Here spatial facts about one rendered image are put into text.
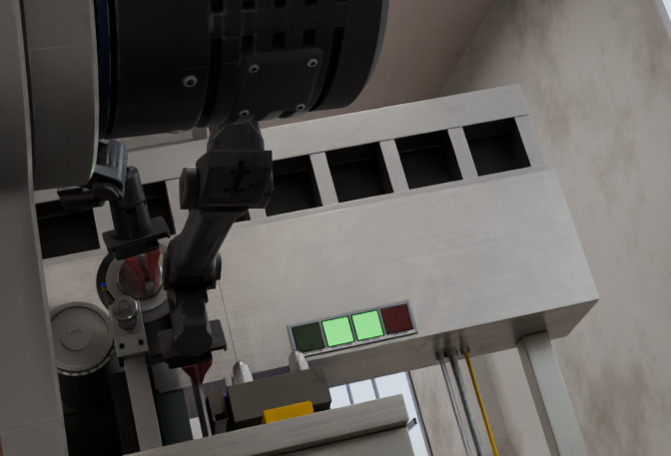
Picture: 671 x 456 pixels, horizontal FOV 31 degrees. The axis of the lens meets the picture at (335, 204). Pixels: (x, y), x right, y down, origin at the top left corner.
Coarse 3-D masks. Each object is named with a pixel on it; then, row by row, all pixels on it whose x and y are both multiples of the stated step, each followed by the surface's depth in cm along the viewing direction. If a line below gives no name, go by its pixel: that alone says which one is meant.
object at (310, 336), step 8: (296, 328) 238; (304, 328) 238; (312, 328) 238; (296, 336) 237; (304, 336) 237; (312, 336) 238; (320, 336) 238; (304, 344) 237; (312, 344) 237; (320, 344) 237
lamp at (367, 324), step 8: (368, 312) 241; (376, 312) 241; (360, 320) 240; (368, 320) 240; (376, 320) 240; (360, 328) 239; (368, 328) 239; (376, 328) 240; (360, 336) 239; (368, 336) 239
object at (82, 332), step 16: (64, 304) 202; (80, 304) 202; (64, 320) 201; (80, 320) 202; (96, 320) 202; (64, 336) 200; (80, 336) 200; (96, 336) 201; (112, 336) 200; (64, 352) 199; (80, 352) 199; (96, 352) 200; (64, 368) 198; (80, 368) 198
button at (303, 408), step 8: (280, 408) 171; (288, 408) 171; (296, 408) 172; (304, 408) 172; (312, 408) 172; (264, 416) 171; (272, 416) 171; (280, 416) 171; (288, 416) 171; (296, 416) 171
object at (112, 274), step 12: (120, 264) 205; (108, 276) 204; (108, 288) 203; (144, 300) 203; (156, 300) 203; (144, 324) 209; (156, 324) 211; (168, 324) 215; (156, 336) 216; (156, 348) 223
